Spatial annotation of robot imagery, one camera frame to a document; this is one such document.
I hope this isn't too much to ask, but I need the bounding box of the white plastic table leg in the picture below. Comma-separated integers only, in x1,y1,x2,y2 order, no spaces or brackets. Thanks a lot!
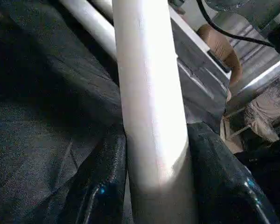
60,0,120,62
90,0,115,20
111,0,199,224

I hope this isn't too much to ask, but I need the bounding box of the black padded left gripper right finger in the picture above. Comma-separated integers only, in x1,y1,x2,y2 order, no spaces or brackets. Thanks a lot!
187,122,280,224

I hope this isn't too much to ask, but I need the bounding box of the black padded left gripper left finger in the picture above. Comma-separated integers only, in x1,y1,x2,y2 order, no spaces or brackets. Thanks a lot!
56,124,127,224

